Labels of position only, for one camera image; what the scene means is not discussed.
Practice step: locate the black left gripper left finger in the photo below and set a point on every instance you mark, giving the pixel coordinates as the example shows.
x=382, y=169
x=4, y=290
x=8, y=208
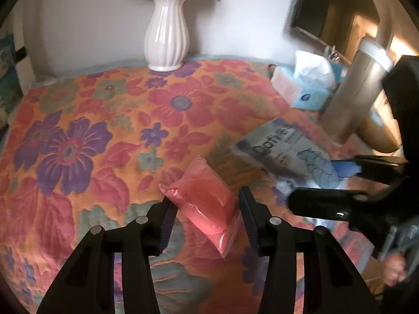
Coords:
x=85, y=283

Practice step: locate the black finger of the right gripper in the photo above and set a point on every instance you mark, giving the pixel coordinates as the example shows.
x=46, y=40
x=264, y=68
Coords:
x=360, y=209
x=382, y=169

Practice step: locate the Dafi blue white bag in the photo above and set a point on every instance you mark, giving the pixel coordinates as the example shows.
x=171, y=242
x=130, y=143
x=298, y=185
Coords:
x=290, y=158

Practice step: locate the orange pink soft pack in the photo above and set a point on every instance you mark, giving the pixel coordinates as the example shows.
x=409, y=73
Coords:
x=207, y=202

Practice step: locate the pen holder cup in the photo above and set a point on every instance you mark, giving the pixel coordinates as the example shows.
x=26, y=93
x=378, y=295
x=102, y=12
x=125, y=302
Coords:
x=333, y=58

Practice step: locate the blue tissue box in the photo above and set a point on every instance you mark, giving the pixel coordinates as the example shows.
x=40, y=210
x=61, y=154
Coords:
x=310, y=84

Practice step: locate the floral woven table cloth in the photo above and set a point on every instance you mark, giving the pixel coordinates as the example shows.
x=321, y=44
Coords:
x=93, y=150

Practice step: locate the white pole lamp stand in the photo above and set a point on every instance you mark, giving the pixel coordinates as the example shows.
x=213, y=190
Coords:
x=24, y=67

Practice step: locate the white ribbed ceramic vase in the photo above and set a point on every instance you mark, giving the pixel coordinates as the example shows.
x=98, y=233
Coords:
x=167, y=37

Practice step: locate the black wall television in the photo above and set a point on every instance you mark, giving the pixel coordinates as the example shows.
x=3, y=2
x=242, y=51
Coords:
x=340, y=24

